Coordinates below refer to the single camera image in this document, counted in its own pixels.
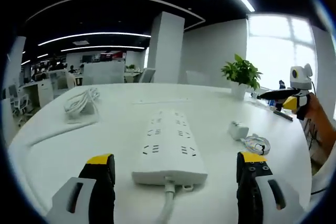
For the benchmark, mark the flat dark object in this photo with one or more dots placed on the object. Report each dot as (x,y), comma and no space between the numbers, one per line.
(283,116)

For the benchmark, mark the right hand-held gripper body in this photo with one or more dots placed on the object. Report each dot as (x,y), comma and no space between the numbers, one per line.
(302,78)

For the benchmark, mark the grey office chair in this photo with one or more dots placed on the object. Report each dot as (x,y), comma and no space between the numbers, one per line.
(18,100)

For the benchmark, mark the white desk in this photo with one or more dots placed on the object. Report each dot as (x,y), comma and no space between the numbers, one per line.
(113,134)

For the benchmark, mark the white power strip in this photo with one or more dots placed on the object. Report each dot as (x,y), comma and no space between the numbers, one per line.
(168,161)

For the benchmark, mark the green potted plant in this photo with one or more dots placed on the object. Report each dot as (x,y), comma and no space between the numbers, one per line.
(242,73)

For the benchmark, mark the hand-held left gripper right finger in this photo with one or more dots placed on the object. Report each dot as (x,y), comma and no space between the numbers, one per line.
(252,197)

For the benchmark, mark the white office chair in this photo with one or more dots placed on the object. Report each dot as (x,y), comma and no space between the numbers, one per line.
(147,75)

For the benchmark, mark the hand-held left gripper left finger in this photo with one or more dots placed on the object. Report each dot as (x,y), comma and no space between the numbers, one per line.
(101,197)

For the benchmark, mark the white garment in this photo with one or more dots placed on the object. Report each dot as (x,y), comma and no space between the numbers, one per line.
(325,174)

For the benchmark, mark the white desk partition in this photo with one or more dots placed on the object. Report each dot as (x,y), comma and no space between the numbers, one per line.
(103,73)

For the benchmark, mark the white charger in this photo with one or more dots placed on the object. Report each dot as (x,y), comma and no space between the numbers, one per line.
(237,130)

